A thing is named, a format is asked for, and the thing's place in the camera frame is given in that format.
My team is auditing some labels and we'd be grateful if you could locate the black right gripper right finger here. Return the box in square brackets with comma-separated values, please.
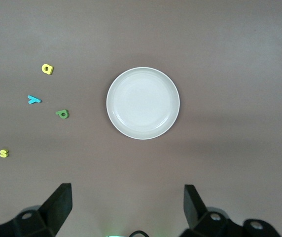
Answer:
[184, 184, 281, 237]

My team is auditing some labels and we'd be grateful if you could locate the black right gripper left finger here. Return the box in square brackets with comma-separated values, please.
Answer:
[0, 183, 72, 237]

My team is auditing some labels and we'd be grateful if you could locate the green foam letter p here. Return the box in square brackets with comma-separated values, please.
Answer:
[55, 109, 70, 119]

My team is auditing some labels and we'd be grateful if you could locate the teal foam letter y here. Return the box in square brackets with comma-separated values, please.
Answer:
[27, 95, 42, 105]

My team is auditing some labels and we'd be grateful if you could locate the yellow foam letter a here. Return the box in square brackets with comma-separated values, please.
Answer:
[41, 63, 54, 76]

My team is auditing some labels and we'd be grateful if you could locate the beige round plate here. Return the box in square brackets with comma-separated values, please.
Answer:
[106, 66, 180, 141]

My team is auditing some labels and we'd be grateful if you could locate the brown table cover sheet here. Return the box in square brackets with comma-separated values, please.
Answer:
[0, 0, 282, 237]

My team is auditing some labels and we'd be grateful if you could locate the long black right arm cable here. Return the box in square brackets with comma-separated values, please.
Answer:
[128, 230, 152, 237]

